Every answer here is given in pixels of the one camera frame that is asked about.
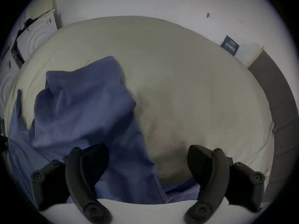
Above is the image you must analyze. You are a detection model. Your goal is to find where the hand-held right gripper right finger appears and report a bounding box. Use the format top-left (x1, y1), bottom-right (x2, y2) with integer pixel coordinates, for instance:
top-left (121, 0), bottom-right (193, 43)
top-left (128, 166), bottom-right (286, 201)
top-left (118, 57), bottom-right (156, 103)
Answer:
top-left (184, 145), bottom-right (266, 224)

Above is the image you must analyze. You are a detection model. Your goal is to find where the white washing machine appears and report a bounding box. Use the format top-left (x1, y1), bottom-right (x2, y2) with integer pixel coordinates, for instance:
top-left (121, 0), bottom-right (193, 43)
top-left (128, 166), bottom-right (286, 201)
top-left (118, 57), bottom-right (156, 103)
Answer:
top-left (0, 9), bottom-right (63, 111)

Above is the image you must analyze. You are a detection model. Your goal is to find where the dark blue card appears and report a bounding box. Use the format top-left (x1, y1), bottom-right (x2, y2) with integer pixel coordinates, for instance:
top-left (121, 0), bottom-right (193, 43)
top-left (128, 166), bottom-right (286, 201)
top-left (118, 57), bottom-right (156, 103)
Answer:
top-left (220, 35), bottom-right (240, 56)

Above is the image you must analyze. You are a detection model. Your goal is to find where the grey padded headboard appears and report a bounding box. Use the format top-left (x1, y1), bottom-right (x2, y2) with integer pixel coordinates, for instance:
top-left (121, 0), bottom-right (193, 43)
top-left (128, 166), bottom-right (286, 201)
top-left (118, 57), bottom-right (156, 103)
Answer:
top-left (248, 50), bottom-right (299, 202)

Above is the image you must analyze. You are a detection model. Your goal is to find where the dark blue shirt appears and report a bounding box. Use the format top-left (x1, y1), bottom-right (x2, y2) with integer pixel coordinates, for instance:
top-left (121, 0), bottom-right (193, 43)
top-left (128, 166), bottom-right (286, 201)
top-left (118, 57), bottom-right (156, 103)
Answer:
top-left (8, 56), bottom-right (201, 205)

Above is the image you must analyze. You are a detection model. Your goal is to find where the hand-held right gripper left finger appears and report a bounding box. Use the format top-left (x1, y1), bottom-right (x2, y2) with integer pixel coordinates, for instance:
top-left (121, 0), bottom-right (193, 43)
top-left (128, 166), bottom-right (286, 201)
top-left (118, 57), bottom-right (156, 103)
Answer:
top-left (30, 144), bottom-right (113, 224)

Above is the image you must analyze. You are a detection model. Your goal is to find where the bed with beige sheet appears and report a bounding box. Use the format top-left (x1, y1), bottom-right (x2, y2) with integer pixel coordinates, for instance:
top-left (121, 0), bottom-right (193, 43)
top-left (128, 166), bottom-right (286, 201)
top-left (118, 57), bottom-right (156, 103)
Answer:
top-left (4, 16), bottom-right (275, 205)

